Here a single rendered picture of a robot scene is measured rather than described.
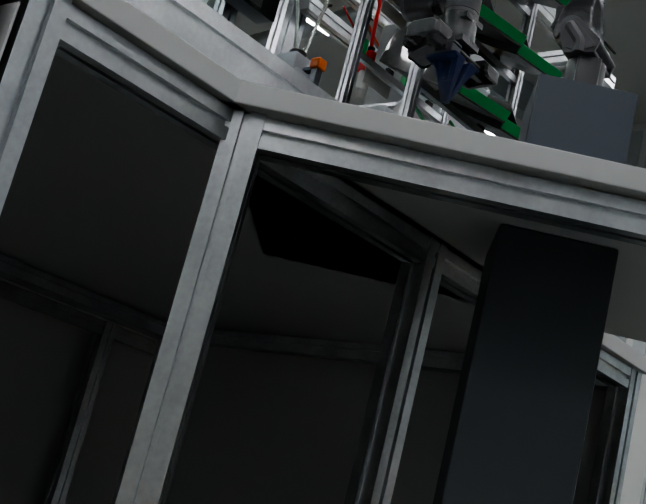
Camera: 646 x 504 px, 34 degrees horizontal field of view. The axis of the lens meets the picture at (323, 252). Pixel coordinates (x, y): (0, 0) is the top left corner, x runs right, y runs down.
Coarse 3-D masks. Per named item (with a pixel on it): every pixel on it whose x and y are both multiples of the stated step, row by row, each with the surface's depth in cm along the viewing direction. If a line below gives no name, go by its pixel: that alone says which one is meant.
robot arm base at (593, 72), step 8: (584, 56) 154; (568, 64) 156; (576, 64) 155; (584, 64) 154; (592, 64) 154; (600, 64) 154; (568, 72) 156; (576, 72) 154; (584, 72) 154; (592, 72) 154; (600, 72) 155; (576, 80) 153; (584, 80) 153; (592, 80) 153; (600, 80) 155
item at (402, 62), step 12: (396, 36) 214; (396, 48) 213; (384, 60) 215; (396, 60) 211; (408, 60) 208; (408, 72) 207; (432, 72) 201; (432, 84) 203; (456, 96) 200; (468, 96) 195; (480, 96) 196; (480, 108) 197; (492, 108) 198; (504, 108) 200; (504, 120) 201
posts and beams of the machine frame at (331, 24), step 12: (300, 0) 328; (312, 0) 326; (348, 0) 343; (360, 0) 343; (300, 12) 329; (312, 12) 327; (372, 12) 348; (540, 12) 330; (552, 12) 335; (324, 24) 332; (336, 24) 336; (372, 24) 355; (384, 24) 353; (540, 24) 337; (336, 36) 339; (348, 36) 339; (552, 36) 342; (552, 60) 359; (564, 60) 356; (612, 84) 366
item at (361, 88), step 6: (378, 0) 344; (378, 6) 343; (378, 12) 343; (378, 18) 344; (372, 30) 343; (372, 36) 343; (372, 42) 342; (372, 48) 342; (366, 54) 340; (372, 54) 339; (360, 66) 340; (360, 72) 339; (360, 78) 338; (360, 84) 337; (366, 84) 338; (360, 90) 337; (366, 90) 338; (354, 96) 338; (360, 96) 337
